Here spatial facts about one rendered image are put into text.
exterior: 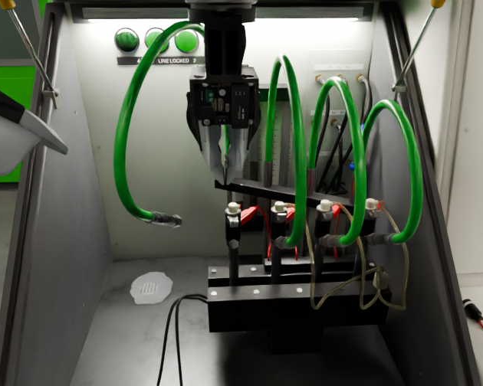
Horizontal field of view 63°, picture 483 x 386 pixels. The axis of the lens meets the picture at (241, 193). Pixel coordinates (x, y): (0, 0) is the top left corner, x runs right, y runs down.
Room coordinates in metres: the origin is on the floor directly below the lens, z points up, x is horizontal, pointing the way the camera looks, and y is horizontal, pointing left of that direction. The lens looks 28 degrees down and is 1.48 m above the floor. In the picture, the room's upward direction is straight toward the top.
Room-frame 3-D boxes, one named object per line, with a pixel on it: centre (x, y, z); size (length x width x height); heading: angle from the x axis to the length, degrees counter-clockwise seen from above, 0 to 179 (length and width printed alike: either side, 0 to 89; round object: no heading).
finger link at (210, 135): (0.45, 0.04, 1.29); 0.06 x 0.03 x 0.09; 4
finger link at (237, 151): (0.45, 0.00, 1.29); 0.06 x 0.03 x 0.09; 4
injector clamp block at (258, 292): (0.59, -0.11, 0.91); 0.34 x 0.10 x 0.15; 94
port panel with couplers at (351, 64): (0.86, -0.21, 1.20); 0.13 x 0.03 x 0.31; 94
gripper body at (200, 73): (0.44, 0.02, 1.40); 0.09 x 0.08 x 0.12; 4
